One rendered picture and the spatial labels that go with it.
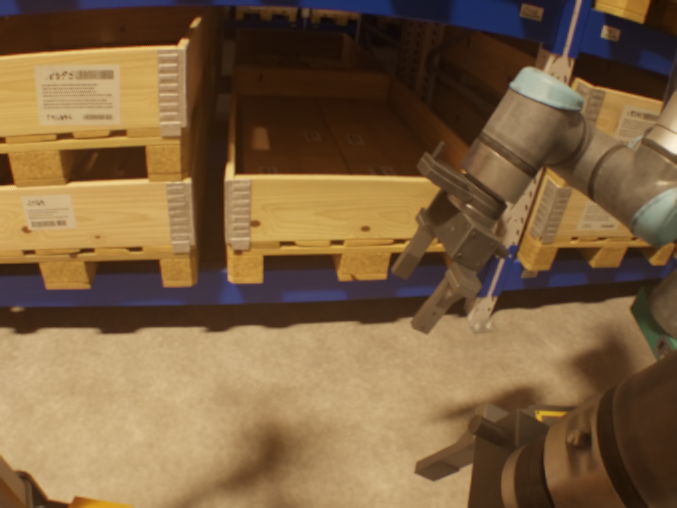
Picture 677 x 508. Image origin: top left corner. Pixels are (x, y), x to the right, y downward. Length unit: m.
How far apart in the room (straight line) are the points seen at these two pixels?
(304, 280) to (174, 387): 0.53
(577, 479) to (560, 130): 0.43
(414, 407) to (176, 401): 0.72
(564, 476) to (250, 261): 1.17
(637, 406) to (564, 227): 1.45
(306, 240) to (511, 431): 1.05
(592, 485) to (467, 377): 1.38
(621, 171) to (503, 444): 0.38
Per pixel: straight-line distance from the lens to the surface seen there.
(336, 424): 1.42
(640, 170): 0.61
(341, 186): 1.26
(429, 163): 0.58
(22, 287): 1.64
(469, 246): 0.58
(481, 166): 0.58
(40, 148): 1.26
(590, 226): 1.77
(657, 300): 0.93
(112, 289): 1.54
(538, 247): 1.69
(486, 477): 0.37
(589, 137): 0.66
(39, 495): 1.01
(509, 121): 0.58
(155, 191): 1.24
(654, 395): 0.26
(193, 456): 1.36
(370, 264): 1.42
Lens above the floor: 1.17
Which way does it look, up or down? 35 degrees down
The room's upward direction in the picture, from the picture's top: 8 degrees clockwise
